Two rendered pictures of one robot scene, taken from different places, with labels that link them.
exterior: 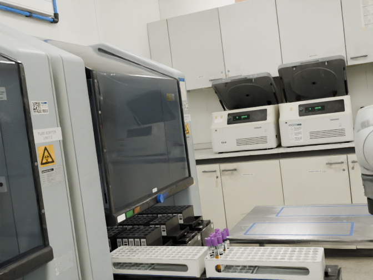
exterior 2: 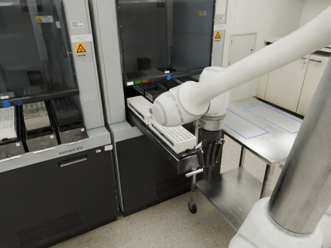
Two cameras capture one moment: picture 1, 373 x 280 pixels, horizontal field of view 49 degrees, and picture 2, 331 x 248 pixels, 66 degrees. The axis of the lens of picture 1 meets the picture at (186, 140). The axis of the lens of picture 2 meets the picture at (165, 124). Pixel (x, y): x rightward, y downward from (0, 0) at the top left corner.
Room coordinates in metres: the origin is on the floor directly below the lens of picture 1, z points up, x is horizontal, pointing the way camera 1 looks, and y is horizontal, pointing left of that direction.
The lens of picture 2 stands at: (0.21, -0.82, 1.42)
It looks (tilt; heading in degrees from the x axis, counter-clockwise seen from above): 27 degrees down; 39
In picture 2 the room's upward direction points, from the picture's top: 1 degrees counter-clockwise
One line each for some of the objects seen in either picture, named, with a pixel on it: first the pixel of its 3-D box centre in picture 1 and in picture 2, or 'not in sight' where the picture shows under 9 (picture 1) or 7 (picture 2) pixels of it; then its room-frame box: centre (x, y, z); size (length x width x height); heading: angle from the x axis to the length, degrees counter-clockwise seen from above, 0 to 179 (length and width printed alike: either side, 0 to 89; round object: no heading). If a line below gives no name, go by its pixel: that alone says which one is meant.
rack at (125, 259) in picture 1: (156, 262); (144, 109); (1.17, 0.13, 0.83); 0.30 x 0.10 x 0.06; 67
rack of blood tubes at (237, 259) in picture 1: (264, 264); (170, 132); (1.05, -0.16, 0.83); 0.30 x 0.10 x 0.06; 67
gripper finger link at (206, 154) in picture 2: not in sight; (206, 154); (0.92, -0.43, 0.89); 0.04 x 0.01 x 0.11; 67
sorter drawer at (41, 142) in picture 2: not in sight; (37, 117); (0.78, 0.65, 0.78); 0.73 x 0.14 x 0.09; 67
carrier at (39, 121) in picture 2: not in sight; (37, 122); (0.69, 0.43, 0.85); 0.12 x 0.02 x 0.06; 158
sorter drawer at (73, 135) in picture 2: not in sight; (64, 112); (0.92, 0.59, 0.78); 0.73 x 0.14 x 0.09; 67
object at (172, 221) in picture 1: (170, 226); not in sight; (1.49, 0.10, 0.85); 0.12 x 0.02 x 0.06; 157
